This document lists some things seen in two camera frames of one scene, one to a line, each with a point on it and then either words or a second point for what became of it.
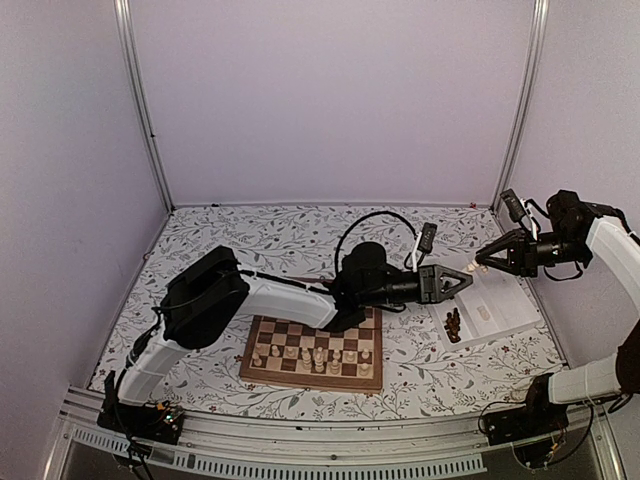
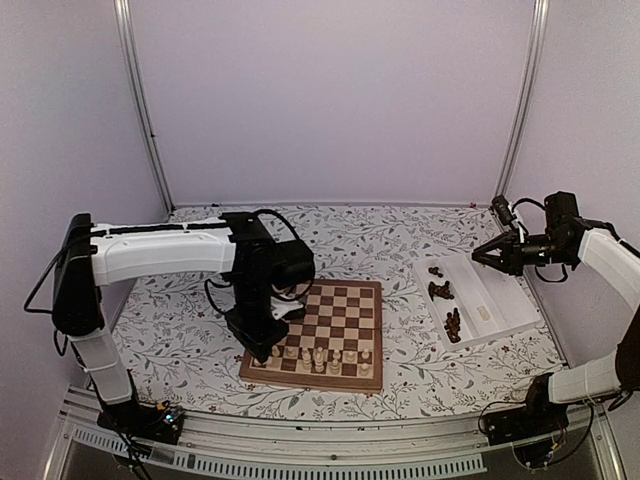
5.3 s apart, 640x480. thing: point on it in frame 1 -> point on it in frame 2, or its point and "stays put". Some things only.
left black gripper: x=431 y=280 -> x=259 y=344
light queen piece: x=306 y=360 stays put
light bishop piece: x=334 y=367 stays put
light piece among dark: x=363 y=370 stays put
